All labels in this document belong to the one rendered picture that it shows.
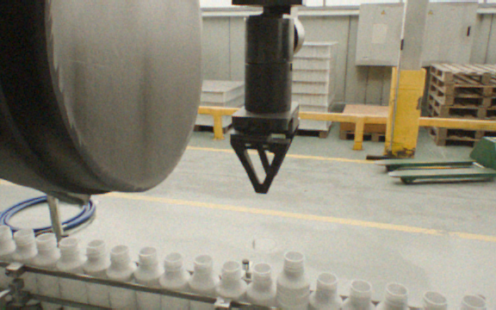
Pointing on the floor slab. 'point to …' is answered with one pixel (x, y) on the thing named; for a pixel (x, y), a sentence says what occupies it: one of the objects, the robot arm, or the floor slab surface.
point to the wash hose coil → (40, 226)
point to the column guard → (405, 112)
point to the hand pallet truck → (486, 157)
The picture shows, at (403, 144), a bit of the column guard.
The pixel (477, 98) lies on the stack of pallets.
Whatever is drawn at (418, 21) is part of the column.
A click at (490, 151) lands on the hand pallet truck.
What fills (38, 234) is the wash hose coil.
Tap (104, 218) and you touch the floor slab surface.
